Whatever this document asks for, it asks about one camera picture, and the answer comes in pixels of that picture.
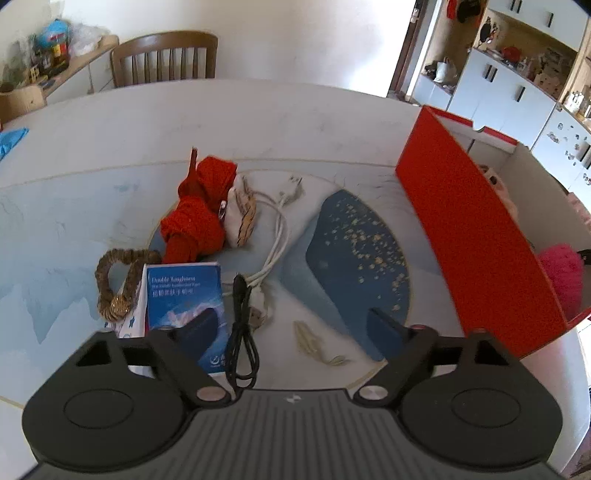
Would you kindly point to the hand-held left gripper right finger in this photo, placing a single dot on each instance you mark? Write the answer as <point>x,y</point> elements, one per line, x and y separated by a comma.
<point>383,332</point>

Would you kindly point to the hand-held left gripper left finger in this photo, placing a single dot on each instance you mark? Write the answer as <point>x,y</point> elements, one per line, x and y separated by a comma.
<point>203,327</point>

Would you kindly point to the blue tissue pack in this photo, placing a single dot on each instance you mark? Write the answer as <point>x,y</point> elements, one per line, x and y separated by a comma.
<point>184,295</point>

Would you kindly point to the red scarf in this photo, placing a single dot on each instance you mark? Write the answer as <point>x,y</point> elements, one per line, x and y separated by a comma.
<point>194,221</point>

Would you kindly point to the red cardboard box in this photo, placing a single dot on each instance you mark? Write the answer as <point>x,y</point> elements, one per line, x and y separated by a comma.
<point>461,207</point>

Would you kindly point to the pink knit hat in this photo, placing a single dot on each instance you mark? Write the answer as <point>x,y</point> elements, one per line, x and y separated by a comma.
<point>505,194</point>

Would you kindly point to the pink plush toy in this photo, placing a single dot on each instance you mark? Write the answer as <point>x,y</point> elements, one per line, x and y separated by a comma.
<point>561,277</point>

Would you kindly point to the small white plush toy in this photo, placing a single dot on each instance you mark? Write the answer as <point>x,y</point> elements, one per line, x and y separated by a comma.
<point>240,217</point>

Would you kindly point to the white tote bag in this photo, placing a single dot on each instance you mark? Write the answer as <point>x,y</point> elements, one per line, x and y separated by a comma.
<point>445,71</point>

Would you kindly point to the blue gloves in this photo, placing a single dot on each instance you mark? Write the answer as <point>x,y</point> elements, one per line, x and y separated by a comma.
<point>11,138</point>

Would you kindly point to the white sideboard with wooden top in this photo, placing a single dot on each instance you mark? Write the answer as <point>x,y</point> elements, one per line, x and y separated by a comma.
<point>92,69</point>

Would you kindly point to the wooden chair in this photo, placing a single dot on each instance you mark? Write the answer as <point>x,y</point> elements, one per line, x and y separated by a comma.
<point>161,44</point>

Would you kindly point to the wooden desk organizer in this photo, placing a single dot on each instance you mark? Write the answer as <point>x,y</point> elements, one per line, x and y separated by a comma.
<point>547,76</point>

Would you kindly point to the red teapot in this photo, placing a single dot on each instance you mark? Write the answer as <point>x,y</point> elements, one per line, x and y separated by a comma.
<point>510,53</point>

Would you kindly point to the white plastic bag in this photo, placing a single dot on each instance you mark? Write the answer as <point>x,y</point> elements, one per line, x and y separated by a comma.
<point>85,39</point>

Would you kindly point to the dark jar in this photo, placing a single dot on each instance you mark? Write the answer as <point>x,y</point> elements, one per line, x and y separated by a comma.
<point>57,51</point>

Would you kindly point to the red hanging garment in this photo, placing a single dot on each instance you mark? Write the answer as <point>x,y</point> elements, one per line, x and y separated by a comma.
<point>451,7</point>

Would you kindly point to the white and wood wall cabinet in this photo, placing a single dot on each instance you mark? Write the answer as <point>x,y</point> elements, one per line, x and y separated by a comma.
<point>489,97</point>

